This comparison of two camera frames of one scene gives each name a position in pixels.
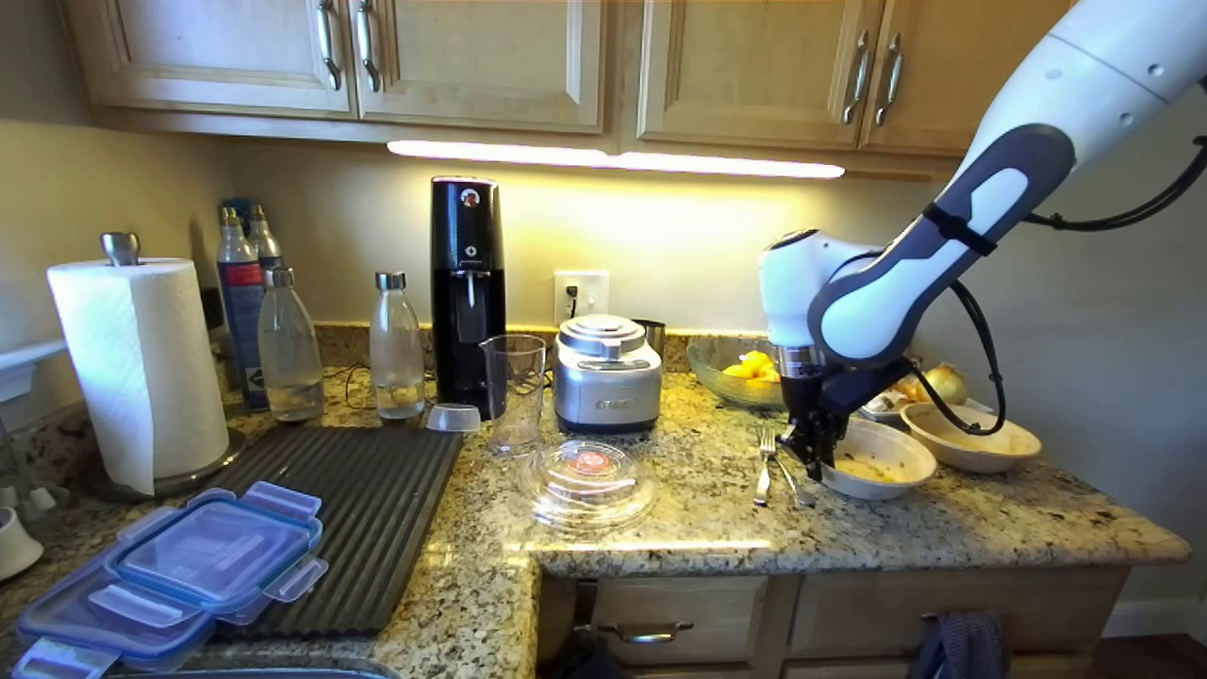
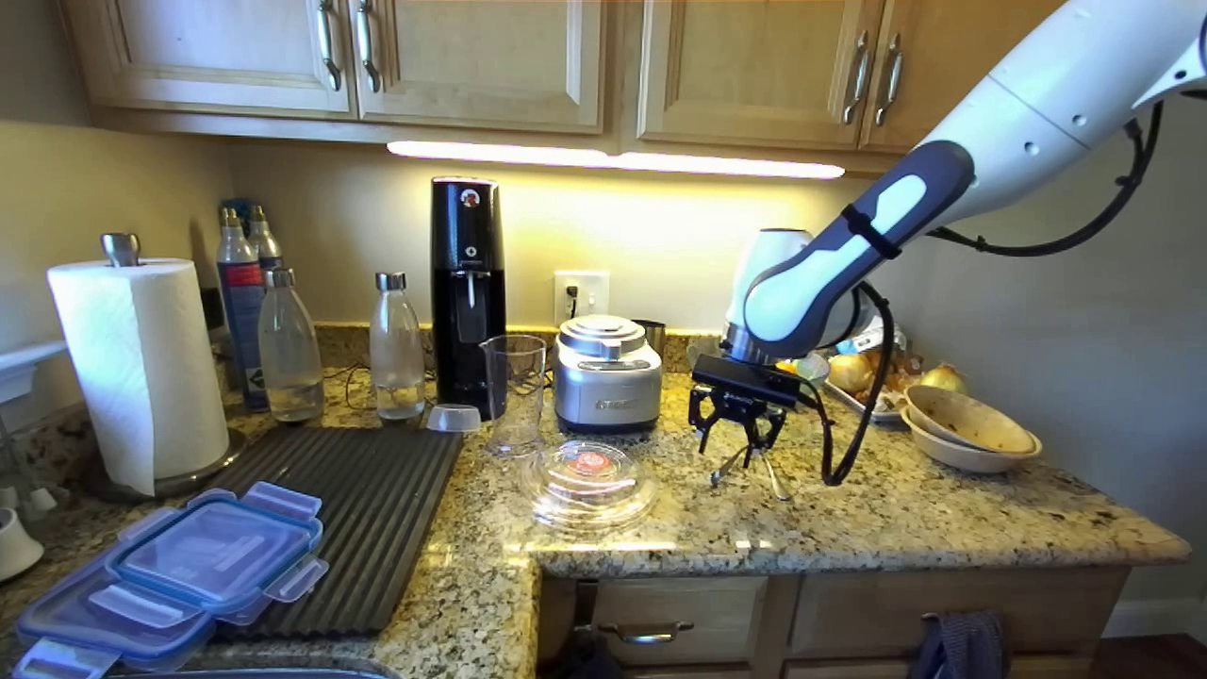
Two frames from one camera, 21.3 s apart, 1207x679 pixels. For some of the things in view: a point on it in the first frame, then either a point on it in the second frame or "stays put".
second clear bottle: x=287 y=350 stays put
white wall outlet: x=584 y=293 stays put
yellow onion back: x=945 y=383 stays put
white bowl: x=879 y=463 to x=964 y=431
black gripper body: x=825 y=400 to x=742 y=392
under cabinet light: x=622 y=159 stays put
